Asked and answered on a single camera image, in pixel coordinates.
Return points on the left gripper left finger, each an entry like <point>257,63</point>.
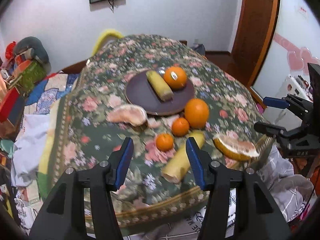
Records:
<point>62,215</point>

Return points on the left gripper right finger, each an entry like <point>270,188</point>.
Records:
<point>257,215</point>

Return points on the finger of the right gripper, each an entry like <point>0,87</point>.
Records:
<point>268,129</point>
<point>275,103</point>

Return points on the pomelo wedge with rind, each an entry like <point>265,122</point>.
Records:
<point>235,149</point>

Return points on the large plain orange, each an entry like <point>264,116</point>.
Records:
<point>196,113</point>

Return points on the small mandarin orange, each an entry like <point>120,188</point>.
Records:
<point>164,142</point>
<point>180,127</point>

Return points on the large orange with sticker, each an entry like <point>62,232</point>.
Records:
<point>175,77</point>

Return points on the yellow banana piece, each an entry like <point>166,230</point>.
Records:
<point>158,84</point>
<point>179,165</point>

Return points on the peeled pink pomelo segment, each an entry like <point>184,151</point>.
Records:
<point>128,114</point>

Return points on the white device with stickers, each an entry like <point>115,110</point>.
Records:
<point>283,117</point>

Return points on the floral green blanket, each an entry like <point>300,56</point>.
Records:
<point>79,135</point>

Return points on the brown wooden door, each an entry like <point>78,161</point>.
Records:
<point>257,22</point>

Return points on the blue patchwork quilt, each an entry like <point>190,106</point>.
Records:
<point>48,91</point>

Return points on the dark purple round plate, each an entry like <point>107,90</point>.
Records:
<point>148,90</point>

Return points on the red box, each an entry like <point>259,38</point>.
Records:
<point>12,106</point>

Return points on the green gift box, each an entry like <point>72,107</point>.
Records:
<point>29,74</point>

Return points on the grey plush toy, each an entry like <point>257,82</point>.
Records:
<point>32,48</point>

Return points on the yellow foam headboard arch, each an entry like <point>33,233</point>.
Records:
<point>103,37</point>

